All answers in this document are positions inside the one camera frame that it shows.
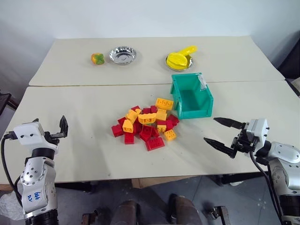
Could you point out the empty steel bowl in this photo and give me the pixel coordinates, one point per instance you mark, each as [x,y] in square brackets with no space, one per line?
[122,55]

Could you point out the yellow toy banana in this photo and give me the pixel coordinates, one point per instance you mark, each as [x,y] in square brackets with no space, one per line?
[188,50]

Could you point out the brown cardboard box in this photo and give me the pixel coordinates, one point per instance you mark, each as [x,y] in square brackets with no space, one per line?
[161,181]

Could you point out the orange toy persimmon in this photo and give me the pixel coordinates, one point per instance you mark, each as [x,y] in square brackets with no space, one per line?
[96,59]

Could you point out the dark rounded shape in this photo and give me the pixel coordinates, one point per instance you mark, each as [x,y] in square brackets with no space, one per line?
[127,212]
[184,209]

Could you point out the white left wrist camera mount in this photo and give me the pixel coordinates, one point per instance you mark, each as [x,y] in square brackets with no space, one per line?
[28,136]

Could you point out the yellow rounded toy brick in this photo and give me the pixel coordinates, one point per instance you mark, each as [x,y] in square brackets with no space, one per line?
[147,118]

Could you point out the metal clamp on floor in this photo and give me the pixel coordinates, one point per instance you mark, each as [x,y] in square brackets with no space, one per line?
[218,214]

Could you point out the black table frame bar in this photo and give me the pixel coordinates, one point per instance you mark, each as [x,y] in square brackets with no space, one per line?
[236,178]

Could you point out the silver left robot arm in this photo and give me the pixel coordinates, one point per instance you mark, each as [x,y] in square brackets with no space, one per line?
[37,185]

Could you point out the yellow toy in silver bowl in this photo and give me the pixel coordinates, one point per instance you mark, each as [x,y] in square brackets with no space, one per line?
[190,63]

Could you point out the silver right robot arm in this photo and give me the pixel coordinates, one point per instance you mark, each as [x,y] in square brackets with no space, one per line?
[284,161]

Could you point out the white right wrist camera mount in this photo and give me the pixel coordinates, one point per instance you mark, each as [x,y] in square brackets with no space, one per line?
[259,132]

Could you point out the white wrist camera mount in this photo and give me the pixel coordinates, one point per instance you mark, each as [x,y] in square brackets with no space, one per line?
[259,132]
[28,136]

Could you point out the dark stand beside table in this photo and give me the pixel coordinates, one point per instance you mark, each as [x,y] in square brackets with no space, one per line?
[6,100]

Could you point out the green plastic bin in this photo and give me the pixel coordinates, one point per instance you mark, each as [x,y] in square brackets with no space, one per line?
[194,103]

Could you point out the white plastic bag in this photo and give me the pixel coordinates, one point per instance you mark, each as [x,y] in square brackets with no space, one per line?
[9,207]

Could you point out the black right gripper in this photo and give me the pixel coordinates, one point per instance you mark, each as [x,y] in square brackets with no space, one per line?
[245,143]

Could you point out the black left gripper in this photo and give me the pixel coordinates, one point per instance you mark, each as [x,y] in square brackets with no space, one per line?
[54,136]

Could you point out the yellow toy starfruit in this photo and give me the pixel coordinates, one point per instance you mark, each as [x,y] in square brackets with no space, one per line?
[177,61]

